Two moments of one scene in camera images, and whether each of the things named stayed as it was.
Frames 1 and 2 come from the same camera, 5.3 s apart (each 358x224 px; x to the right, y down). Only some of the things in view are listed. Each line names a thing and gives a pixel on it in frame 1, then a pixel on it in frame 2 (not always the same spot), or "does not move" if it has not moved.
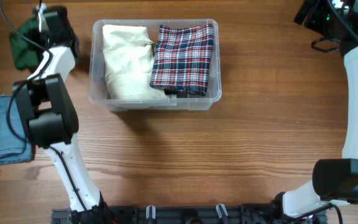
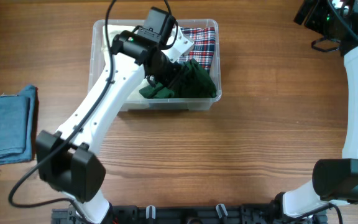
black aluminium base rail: x=266 y=214 does not move
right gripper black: x=321 y=7 does not move
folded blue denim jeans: x=2 y=135 does not move
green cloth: x=26 y=53 → x=191 y=80
